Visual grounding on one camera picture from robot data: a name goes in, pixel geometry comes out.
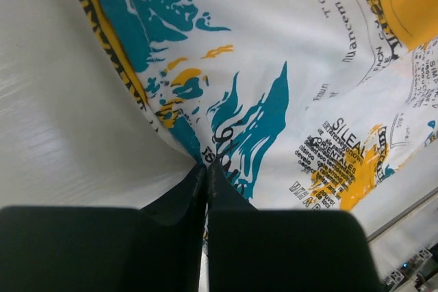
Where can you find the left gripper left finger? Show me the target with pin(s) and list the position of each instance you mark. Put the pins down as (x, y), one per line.
(156, 248)

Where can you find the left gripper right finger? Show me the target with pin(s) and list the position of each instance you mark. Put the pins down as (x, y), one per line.
(282, 250)

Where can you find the patterned white teal yellow shorts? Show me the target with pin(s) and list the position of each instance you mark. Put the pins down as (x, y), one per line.
(310, 104)

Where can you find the aluminium rail frame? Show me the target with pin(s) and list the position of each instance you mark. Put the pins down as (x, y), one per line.
(405, 249)

